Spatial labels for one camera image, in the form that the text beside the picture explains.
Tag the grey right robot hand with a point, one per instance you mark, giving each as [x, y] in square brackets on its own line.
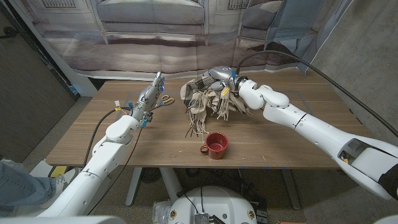
[225, 74]

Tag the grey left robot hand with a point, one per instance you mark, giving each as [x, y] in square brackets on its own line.
[147, 97]

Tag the beige plaid fringed scarf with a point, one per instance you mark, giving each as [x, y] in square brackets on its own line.
[202, 101]

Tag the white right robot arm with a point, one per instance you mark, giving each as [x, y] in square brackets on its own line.
[323, 137]

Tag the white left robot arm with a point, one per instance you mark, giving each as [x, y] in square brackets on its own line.
[99, 165]

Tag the printed room backdrop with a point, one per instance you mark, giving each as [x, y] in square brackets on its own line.
[140, 46]

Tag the red ceramic mug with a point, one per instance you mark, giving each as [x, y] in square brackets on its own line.
[217, 149]

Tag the white table column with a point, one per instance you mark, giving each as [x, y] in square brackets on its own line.
[171, 183]

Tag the white table leg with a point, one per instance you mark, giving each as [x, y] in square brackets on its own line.
[133, 186]
[290, 189]

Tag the clear plastic container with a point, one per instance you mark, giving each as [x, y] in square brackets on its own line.
[160, 211]

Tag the yellow black floor item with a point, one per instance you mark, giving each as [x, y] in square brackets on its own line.
[57, 171]

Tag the white sneaker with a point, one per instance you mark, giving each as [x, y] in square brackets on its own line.
[63, 183]

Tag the white robot torso base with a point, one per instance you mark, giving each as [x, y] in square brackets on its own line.
[217, 202]

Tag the person leg in jeans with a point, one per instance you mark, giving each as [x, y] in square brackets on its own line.
[21, 189]

